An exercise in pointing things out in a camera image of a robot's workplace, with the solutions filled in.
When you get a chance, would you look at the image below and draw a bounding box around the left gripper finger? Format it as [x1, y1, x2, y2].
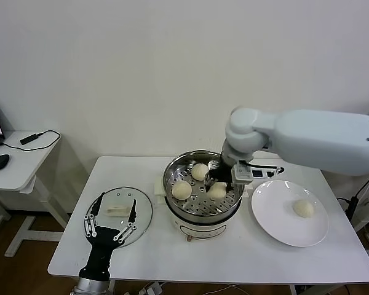
[84, 192, 106, 238]
[112, 199, 137, 245]

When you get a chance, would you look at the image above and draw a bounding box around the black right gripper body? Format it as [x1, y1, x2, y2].
[209, 159, 235, 186]

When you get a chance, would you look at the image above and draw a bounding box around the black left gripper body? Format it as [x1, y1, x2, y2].
[78, 226, 124, 280]

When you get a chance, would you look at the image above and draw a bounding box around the white steamed baozi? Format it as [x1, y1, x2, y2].
[292, 199, 314, 218]
[171, 180, 192, 199]
[192, 163, 209, 181]
[207, 183, 228, 200]

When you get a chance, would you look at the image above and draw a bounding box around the glass lid with white handle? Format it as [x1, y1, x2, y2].
[84, 186, 154, 248]

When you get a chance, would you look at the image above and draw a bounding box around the stainless steel steamer basket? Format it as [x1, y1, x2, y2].
[162, 149, 245, 222]

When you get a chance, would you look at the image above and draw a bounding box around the white round plate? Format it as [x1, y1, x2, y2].
[250, 180, 330, 248]

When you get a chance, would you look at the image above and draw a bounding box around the white electric cooker base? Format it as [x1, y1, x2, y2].
[153, 171, 253, 243]

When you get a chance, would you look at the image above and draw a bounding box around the white floor power strip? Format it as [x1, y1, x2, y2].
[140, 281, 164, 295]

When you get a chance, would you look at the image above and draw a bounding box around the white side desk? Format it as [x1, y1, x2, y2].
[0, 131, 69, 258]

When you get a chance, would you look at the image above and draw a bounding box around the black slim adapter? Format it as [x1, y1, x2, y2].
[19, 133, 46, 146]

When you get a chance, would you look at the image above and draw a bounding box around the black power block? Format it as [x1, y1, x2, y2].
[347, 196, 359, 224]

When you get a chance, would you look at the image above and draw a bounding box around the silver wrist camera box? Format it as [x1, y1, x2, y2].
[232, 162, 255, 184]

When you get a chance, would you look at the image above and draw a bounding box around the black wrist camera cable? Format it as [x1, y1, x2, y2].
[252, 165, 285, 179]

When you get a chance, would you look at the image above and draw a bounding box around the black adapter cable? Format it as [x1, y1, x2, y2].
[0, 130, 62, 152]

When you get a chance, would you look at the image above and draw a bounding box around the white floor cable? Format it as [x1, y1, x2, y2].
[199, 284, 244, 295]

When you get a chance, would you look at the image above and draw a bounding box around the black hanging cable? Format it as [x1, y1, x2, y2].
[336, 174, 369, 205]

